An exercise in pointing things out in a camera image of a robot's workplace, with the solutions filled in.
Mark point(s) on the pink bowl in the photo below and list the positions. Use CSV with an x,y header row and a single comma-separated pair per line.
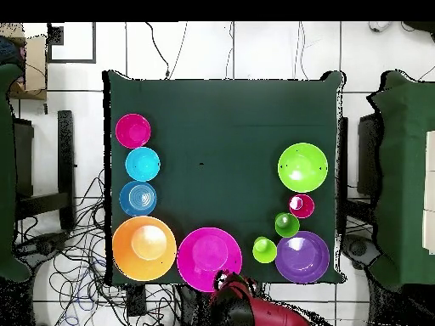
x,y
204,253

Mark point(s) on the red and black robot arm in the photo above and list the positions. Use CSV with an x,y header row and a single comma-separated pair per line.
x,y
272,315

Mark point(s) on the dark green table cloth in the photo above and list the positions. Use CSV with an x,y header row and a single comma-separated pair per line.
x,y
404,169
221,136
6,169

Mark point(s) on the turquoise bowl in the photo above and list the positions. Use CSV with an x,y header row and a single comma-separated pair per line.
x,y
142,164

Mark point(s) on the translucent blue bowl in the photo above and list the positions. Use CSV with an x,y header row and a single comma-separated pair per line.
x,y
137,198

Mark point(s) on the dark green cup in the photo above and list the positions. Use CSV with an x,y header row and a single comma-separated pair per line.
x,y
287,224

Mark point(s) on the light green cup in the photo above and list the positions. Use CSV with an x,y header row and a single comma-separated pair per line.
x,y
264,251

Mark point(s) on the green bowl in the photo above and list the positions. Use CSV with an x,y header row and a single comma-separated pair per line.
x,y
302,168

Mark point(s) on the red cup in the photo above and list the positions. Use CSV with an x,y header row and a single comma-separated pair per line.
x,y
302,207

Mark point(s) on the red bowl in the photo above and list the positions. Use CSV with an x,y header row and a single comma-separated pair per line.
x,y
133,131

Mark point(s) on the orange bowl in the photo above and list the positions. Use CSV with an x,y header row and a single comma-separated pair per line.
x,y
144,261

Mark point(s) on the purple bowl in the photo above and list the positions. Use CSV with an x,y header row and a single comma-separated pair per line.
x,y
302,258

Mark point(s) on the cardboard box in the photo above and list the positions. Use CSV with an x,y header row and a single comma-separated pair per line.
x,y
35,68

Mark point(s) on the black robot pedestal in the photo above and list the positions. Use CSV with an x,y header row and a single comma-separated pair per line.
x,y
193,305

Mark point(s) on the black stand frame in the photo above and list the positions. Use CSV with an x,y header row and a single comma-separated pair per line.
x,y
66,152
367,152

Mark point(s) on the dark grey pedestal leg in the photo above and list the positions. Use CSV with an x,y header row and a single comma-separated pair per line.
x,y
358,248
44,246

